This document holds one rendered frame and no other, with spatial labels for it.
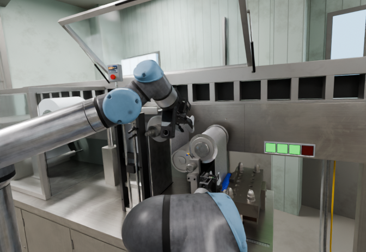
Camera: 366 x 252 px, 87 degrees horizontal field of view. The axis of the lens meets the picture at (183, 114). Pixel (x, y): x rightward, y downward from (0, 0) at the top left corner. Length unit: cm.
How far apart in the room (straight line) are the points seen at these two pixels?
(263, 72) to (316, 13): 171
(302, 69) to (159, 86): 84
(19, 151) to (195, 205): 36
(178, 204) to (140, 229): 8
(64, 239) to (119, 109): 115
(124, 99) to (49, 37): 412
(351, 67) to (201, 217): 105
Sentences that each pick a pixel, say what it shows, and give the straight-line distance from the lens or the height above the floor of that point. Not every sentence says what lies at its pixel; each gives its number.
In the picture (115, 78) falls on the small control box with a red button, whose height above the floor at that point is 163.
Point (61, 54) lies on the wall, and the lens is 449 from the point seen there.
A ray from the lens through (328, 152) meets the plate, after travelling 127.
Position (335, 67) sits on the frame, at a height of 161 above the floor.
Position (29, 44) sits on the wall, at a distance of 436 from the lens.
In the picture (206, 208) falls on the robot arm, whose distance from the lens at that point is 40.
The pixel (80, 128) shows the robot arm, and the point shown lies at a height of 148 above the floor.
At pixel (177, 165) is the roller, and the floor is 114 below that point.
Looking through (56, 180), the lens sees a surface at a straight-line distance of 158.
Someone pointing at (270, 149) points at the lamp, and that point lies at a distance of 124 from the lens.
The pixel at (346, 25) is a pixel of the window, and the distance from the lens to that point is 276.
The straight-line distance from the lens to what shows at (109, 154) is 143.
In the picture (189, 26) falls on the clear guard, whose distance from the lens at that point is 112.
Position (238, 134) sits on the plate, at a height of 125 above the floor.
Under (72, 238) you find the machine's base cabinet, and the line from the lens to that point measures 141.
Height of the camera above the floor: 155
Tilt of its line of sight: 8 degrees down
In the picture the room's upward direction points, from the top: 3 degrees counter-clockwise
